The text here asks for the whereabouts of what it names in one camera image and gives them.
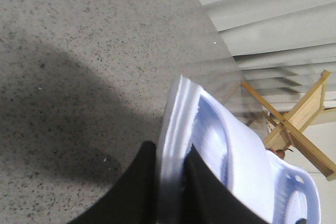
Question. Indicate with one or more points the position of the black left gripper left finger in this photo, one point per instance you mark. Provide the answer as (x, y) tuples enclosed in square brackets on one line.
[(130, 200)]

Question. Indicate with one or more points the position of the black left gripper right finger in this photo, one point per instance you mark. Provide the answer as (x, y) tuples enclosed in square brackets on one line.
[(207, 200)]

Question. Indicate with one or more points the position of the light blue slipper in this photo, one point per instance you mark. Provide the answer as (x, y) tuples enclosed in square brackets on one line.
[(274, 190)]

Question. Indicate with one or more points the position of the wooden folding stand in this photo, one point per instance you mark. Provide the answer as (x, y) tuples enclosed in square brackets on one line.
[(288, 130)]

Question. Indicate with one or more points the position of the white pleated curtain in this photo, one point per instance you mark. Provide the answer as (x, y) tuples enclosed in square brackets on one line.
[(281, 46)]

